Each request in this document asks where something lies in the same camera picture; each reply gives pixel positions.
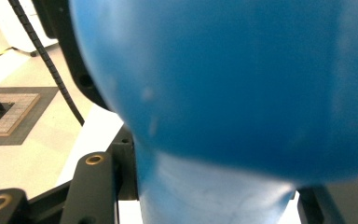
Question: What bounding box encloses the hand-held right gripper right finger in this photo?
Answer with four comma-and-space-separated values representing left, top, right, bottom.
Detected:
296, 186, 335, 224

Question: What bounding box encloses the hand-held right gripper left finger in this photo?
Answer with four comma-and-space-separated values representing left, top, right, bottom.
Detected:
109, 123, 138, 201

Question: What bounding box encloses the blue bottle with white cap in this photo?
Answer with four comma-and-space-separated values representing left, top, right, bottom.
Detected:
69, 0, 358, 224

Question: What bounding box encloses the white furniture base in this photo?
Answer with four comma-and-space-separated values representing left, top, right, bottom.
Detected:
0, 0, 59, 54

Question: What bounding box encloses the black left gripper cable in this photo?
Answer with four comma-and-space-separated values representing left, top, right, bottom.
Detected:
7, 0, 86, 127

